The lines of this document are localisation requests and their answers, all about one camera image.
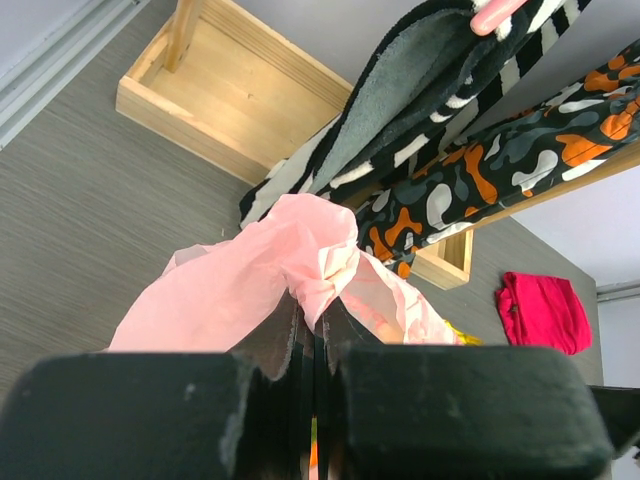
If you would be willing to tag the zebra pattern cloth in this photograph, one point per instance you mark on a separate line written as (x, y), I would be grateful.
(427, 81)

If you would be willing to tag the red folded cloth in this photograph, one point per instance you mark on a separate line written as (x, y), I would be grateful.
(543, 311)

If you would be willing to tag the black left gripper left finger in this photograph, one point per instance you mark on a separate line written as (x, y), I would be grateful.
(244, 414)

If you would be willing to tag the orange camouflage cloth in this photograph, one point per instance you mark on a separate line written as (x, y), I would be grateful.
(557, 141)

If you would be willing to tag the yellow banana bunch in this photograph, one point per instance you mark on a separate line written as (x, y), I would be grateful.
(465, 338)

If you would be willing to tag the pink peach plastic bag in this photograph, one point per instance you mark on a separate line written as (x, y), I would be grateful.
(209, 297)

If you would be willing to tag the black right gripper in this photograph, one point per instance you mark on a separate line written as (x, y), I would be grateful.
(619, 409)

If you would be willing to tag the aluminium frame rail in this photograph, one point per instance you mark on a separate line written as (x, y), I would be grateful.
(44, 45)

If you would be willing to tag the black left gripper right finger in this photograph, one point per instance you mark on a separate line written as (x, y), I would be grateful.
(450, 412)

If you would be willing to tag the pink clothes hanger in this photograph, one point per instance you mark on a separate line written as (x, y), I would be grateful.
(490, 14)

